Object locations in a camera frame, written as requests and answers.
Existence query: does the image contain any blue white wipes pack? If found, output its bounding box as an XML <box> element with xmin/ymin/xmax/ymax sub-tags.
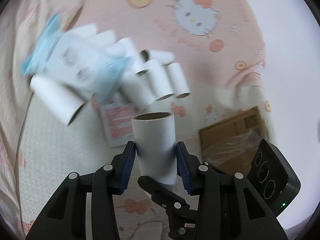
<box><xmin>21</xmin><ymin>14</ymin><xmax>131</xmax><ymax>102</ymax></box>

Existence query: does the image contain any brown cardboard box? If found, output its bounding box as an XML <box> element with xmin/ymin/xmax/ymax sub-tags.
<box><xmin>199</xmin><ymin>106</ymin><xmax>268</xmax><ymax>176</ymax></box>

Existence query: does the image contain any white paper tube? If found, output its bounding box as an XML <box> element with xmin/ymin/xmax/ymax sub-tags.
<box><xmin>131</xmin><ymin>112</ymin><xmax>177</xmax><ymax>186</ymax></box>
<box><xmin>145</xmin><ymin>59</ymin><xmax>174</xmax><ymax>101</ymax></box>
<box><xmin>120</xmin><ymin>72</ymin><xmax>155</xmax><ymax>111</ymax></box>
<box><xmin>167</xmin><ymin>63</ymin><xmax>190</xmax><ymax>99</ymax></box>
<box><xmin>30</xmin><ymin>75</ymin><xmax>85</xmax><ymax>126</ymax></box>
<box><xmin>117</xmin><ymin>37</ymin><xmax>149</xmax><ymax>76</ymax></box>
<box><xmin>146</xmin><ymin>50</ymin><xmax>175</xmax><ymax>65</ymax></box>

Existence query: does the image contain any pink white sachet pouch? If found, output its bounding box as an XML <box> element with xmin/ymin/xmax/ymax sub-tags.
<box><xmin>91</xmin><ymin>93</ymin><xmax>136</xmax><ymax>148</ymax></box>

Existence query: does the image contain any pink hello kitty mat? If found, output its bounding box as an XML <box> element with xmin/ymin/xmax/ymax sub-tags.
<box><xmin>16</xmin><ymin>0</ymin><xmax>274</xmax><ymax>232</ymax></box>

